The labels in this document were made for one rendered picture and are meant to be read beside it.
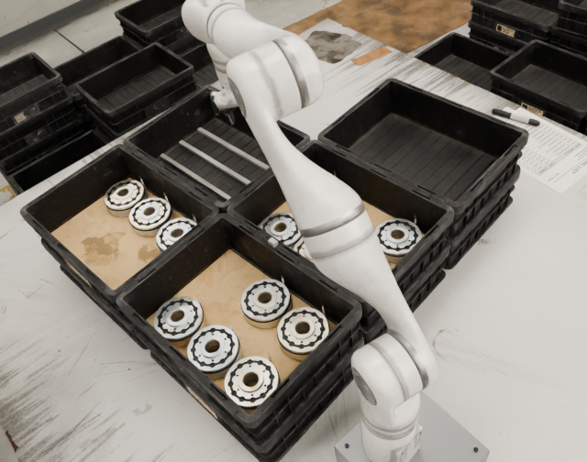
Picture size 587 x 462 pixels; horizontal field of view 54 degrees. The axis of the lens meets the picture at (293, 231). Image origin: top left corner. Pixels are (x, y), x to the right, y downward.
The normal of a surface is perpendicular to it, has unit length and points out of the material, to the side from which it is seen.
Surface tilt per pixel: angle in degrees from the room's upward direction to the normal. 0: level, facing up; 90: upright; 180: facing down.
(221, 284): 0
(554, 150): 0
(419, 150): 0
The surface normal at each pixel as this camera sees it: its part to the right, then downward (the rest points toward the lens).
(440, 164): -0.12, -0.65
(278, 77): 0.18, 0.12
